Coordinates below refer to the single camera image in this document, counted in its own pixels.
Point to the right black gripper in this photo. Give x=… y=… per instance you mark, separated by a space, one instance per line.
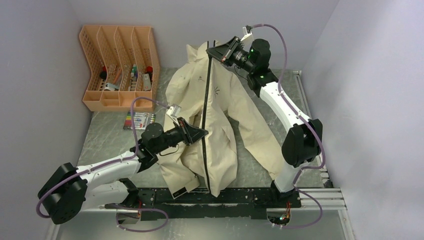
x=224 y=52

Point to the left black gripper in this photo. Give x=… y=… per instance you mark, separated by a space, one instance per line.
x=190 y=135

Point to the beige zip jacket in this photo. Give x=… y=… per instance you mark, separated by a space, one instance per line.
x=209 y=96

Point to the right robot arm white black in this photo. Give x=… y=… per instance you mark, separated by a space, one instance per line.
x=303 y=141

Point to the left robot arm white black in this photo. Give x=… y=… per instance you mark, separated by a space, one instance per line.
x=72 y=189

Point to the pack of coloured markers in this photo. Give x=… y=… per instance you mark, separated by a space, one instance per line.
x=141 y=120

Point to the orange plastic file organizer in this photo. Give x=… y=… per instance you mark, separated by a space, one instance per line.
x=124 y=65

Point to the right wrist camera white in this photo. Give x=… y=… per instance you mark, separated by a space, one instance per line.
x=247 y=34

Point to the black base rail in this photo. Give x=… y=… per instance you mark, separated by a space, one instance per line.
x=202 y=212

